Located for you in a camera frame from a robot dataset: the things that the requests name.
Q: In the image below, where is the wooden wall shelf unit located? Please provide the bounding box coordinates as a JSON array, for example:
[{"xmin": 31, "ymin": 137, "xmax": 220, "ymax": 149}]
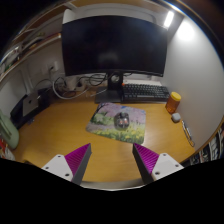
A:
[{"xmin": 0, "ymin": 0, "xmax": 78, "ymax": 83}]

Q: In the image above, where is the low bookshelf with books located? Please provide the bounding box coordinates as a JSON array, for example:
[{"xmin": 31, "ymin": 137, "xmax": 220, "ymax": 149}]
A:
[{"xmin": 186, "ymin": 123, "xmax": 224, "ymax": 166}]

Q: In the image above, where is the black desk stand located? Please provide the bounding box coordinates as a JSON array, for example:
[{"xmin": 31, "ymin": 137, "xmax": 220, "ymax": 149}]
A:
[{"xmin": 9, "ymin": 87, "xmax": 53, "ymax": 130}]

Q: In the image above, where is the pale green bag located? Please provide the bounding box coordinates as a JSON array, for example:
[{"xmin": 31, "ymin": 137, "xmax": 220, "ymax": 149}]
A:
[{"xmin": 0, "ymin": 108, "xmax": 20, "ymax": 150}]

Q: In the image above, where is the white cable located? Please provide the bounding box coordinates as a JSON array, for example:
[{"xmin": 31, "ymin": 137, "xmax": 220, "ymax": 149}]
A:
[{"xmin": 51, "ymin": 77, "xmax": 108, "ymax": 100}]

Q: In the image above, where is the black keyboard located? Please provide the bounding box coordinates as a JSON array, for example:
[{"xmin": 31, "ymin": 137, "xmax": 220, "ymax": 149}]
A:
[{"xmin": 120, "ymin": 83, "xmax": 171, "ymax": 104}]

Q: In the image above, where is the silver mini computer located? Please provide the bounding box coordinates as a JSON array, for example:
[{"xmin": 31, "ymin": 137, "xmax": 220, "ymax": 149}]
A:
[{"xmin": 22, "ymin": 91, "xmax": 40, "ymax": 118}]

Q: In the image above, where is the white light bar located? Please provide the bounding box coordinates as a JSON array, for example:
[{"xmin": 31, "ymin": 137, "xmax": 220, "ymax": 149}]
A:
[{"xmin": 163, "ymin": 10, "xmax": 175, "ymax": 29}]

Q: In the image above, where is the black computer monitor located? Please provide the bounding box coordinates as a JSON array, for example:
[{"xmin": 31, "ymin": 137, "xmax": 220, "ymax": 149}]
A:
[{"xmin": 61, "ymin": 14, "xmax": 169, "ymax": 104}]

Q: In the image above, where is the transparent computer mouse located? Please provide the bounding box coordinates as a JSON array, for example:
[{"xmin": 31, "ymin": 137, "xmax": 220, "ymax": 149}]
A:
[{"xmin": 113, "ymin": 111, "xmax": 130, "ymax": 131}]

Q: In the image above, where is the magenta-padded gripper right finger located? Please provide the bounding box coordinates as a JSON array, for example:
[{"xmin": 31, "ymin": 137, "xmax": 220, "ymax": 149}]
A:
[{"xmin": 131, "ymin": 142, "xmax": 185, "ymax": 185}]

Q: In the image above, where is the dark slim pen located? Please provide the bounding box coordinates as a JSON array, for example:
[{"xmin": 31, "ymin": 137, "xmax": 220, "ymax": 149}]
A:
[{"xmin": 181, "ymin": 119, "xmax": 196, "ymax": 148}]

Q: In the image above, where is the white wall socket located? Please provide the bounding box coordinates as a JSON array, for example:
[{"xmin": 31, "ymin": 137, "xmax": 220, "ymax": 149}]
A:
[{"xmin": 46, "ymin": 60, "xmax": 59, "ymax": 73}]

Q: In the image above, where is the small grey earbuds case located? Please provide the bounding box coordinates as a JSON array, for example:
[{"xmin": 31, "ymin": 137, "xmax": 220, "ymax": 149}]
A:
[{"xmin": 170, "ymin": 112, "xmax": 182, "ymax": 123}]

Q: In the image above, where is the orange bottle with yellow lid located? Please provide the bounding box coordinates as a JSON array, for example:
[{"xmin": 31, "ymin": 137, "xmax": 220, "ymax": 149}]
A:
[{"xmin": 165, "ymin": 91, "xmax": 183, "ymax": 115}]

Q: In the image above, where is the floral landscape print mouse pad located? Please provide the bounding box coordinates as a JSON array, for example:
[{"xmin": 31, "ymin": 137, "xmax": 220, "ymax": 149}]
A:
[{"xmin": 85, "ymin": 101, "xmax": 147, "ymax": 145}]

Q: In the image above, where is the white power strip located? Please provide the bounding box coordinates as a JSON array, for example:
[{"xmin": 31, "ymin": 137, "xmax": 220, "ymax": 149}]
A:
[{"xmin": 64, "ymin": 76, "xmax": 88, "ymax": 92}]

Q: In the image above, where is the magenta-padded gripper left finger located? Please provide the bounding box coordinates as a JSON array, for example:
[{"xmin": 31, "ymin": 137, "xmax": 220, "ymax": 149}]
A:
[{"xmin": 40, "ymin": 142, "xmax": 92, "ymax": 186}]

